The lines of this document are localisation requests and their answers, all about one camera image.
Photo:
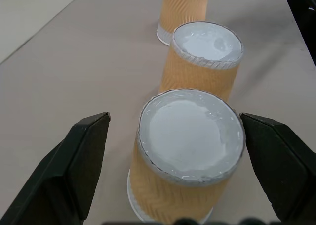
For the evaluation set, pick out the ribbed tan paper cup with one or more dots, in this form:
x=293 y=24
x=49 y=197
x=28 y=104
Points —
x=184 y=10
x=187 y=148
x=200 y=66

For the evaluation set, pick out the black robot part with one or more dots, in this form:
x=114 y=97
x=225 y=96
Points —
x=302 y=14

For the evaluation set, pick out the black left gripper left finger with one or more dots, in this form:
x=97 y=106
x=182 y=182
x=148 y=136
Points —
x=59 y=175

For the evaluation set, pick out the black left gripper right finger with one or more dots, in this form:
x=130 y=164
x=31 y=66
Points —
x=279 y=165

